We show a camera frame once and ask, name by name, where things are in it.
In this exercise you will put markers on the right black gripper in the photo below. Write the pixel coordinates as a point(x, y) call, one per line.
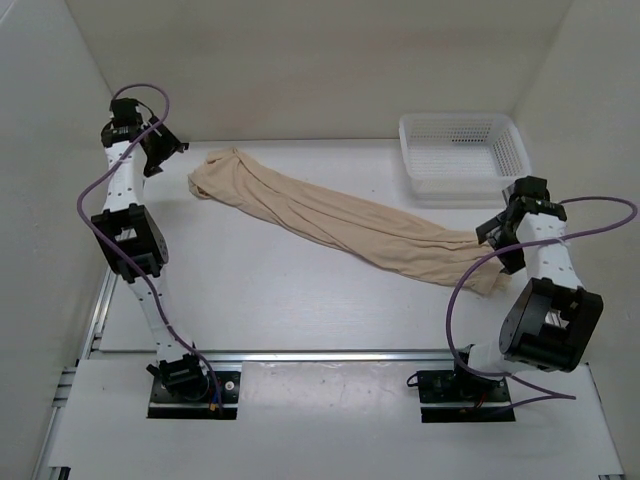
point(512, 261)

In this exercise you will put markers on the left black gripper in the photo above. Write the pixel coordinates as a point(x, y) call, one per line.
point(169, 145)

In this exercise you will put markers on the beige trousers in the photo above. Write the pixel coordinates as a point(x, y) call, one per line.
point(388, 238)

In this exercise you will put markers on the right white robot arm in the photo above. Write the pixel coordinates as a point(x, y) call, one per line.
point(551, 322)

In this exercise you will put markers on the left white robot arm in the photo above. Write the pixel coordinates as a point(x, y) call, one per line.
point(126, 222)

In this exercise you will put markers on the white plastic basket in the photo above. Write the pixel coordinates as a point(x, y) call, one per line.
point(461, 156)

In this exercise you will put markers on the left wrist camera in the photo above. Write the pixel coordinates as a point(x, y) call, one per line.
point(125, 112)

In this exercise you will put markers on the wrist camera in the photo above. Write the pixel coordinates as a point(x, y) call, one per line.
point(125, 112)
point(528, 186)

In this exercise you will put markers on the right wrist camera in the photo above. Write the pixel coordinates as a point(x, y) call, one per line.
point(528, 186)

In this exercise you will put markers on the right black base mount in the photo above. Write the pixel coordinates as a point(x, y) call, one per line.
point(456, 396)

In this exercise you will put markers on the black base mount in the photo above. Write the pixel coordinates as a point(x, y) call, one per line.
point(203, 404)
point(456, 396)

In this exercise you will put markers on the aluminium frame rail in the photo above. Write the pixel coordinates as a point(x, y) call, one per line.
point(309, 415)

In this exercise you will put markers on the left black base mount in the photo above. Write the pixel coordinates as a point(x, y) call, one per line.
point(203, 404)

